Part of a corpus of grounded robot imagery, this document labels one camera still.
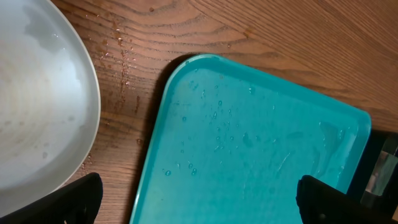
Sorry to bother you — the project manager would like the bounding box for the light blue plate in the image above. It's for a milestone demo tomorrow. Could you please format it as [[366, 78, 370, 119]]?
[[1, 0, 101, 216]]

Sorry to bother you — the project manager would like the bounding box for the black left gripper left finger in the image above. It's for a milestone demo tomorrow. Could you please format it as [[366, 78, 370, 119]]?
[[1, 172, 103, 224]]

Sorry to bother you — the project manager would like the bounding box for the teal plastic tray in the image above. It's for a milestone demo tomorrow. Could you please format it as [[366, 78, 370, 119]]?
[[130, 54, 371, 223]]

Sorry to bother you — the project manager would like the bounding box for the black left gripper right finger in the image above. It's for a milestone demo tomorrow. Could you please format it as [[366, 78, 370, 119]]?
[[296, 175, 397, 224]]

